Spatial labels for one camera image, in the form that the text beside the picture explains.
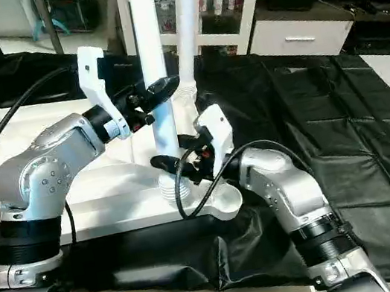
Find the white plastic table leg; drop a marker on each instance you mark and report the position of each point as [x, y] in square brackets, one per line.
[150, 48]
[186, 26]

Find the white plastic table top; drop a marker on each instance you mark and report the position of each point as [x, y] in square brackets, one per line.
[112, 191]

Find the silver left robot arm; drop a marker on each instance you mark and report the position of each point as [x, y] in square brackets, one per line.
[39, 181]

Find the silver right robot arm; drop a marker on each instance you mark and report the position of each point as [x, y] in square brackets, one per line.
[286, 190]

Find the white glass door cabinet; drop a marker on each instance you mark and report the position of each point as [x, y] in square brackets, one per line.
[223, 5]

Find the clear plastic storage box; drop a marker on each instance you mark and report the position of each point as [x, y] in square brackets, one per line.
[73, 9]

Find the white drawer unit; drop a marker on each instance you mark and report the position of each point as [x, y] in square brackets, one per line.
[300, 36]

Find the black mat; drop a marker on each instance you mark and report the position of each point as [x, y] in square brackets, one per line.
[347, 149]

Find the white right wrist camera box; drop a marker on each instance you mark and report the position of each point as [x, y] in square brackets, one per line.
[216, 138]

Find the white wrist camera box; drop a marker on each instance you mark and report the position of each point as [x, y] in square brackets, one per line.
[96, 80]
[216, 138]

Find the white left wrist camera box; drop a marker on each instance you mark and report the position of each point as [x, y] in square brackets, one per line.
[96, 80]

